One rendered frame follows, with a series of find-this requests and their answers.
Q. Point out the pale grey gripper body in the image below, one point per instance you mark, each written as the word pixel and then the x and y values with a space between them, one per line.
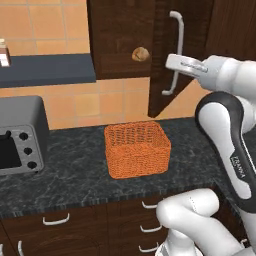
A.
pixel 186 65

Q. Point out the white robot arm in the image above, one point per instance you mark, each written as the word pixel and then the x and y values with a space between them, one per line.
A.
pixel 220 133

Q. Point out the brown round bread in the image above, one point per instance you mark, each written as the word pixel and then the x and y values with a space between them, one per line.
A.
pixel 140 54

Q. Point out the dark wood closed cabinet door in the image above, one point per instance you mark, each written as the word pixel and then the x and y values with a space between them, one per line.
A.
pixel 233 26

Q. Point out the orange woven basket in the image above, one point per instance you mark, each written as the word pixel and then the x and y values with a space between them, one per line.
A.
pixel 136 153

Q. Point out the grey toaster oven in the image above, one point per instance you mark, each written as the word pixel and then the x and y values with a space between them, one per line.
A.
pixel 26 116

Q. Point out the black toaster oven knob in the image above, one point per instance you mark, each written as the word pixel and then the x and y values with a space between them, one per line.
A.
pixel 23 136
pixel 28 150
pixel 32 164

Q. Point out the wide dark wood drawer front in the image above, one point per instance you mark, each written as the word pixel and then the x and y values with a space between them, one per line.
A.
pixel 86 218

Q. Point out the brown bottle with white label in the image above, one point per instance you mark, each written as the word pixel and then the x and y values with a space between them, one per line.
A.
pixel 4 55

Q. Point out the dark wood base cupboard door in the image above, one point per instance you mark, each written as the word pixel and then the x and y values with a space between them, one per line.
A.
pixel 66 245

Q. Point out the dark wood wall cabinet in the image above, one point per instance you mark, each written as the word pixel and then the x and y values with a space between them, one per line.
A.
pixel 116 33

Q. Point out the dark grey wall shelf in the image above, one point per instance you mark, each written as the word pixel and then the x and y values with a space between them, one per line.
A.
pixel 43 70

